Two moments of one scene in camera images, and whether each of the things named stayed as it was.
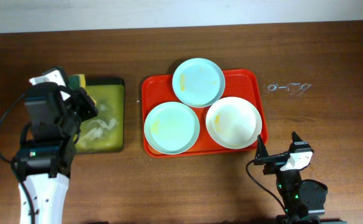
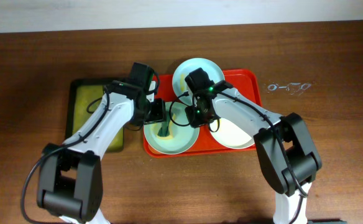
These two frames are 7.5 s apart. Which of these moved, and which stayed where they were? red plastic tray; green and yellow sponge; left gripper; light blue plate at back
Moved: left gripper; green and yellow sponge
Stayed: light blue plate at back; red plastic tray
